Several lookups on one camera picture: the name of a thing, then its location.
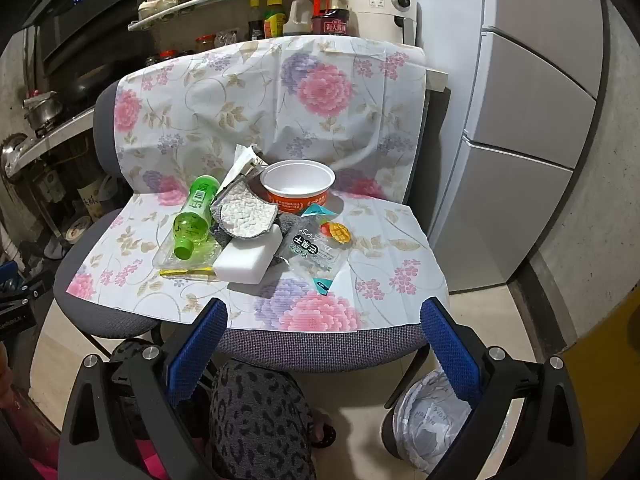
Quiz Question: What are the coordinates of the grey fuzzy sock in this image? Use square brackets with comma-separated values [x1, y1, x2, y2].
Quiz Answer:
[277, 212, 307, 241]

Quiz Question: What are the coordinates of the clear plastic wrapper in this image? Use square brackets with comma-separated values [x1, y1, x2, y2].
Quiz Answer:
[152, 237, 226, 281]

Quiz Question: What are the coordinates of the white refrigerator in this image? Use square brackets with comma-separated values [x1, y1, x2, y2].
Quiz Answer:
[410, 0, 606, 296]

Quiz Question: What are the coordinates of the black slipper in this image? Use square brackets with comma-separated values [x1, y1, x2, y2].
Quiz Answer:
[307, 422, 337, 450]

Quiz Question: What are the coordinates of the black range hood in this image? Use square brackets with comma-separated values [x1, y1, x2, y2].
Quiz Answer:
[20, 0, 151, 101]

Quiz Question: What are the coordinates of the metal pot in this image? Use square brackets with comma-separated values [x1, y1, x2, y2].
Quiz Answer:
[22, 91, 63, 131]

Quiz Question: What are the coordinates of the large soy sauce bottle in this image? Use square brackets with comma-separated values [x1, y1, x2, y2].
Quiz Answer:
[311, 0, 351, 36]

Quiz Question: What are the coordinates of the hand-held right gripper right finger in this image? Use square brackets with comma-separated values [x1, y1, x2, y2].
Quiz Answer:
[419, 296, 583, 480]

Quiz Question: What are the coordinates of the person's leg in leopard pants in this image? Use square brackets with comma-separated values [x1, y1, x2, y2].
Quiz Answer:
[207, 360, 316, 480]

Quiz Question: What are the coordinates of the yellow-capped sauce bottle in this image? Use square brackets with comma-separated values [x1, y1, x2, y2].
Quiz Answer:
[263, 0, 287, 38]

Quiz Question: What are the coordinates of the trash bin with white liner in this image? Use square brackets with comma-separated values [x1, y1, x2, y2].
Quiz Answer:
[381, 367, 481, 476]

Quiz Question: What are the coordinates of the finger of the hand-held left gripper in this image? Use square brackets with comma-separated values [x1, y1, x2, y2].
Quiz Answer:
[0, 261, 55, 310]

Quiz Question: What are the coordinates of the white sponge block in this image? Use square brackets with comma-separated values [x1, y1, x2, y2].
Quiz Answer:
[212, 222, 283, 286]

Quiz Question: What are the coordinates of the white paper carton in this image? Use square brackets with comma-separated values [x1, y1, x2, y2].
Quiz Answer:
[217, 142, 271, 196]

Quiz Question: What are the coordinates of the floral printed cloth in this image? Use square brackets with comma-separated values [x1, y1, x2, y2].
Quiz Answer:
[66, 37, 448, 333]

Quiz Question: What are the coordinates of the round metal lid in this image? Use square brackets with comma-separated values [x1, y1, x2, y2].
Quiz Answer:
[0, 132, 28, 176]

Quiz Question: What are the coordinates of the orange instant noodle bowl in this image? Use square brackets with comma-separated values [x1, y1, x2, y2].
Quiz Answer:
[259, 159, 337, 216]

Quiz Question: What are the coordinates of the grey office chair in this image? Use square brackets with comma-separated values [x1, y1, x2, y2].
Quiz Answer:
[52, 80, 451, 411]

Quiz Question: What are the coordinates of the yellow cardboard box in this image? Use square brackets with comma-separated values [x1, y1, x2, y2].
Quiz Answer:
[560, 300, 640, 480]

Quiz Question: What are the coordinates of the dark yellow-capped bottle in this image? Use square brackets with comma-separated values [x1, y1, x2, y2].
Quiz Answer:
[247, 0, 266, 41]

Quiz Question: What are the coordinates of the quilted grey-edged pad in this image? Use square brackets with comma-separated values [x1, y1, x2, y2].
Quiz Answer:
[210, 180, 280, 238]

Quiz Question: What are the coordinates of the clear snack packet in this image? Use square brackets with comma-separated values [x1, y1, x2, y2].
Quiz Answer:
[277, 205, 353, 296]

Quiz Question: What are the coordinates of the green plastic bottle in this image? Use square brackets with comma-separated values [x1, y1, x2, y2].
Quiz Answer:
[172, 175, 223, 261]

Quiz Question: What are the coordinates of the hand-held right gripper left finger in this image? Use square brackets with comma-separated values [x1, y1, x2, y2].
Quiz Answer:
[59, 297, 230, 480]

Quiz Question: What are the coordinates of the white bowl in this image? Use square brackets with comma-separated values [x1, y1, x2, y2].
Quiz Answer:
[65, 215, 93, 243]

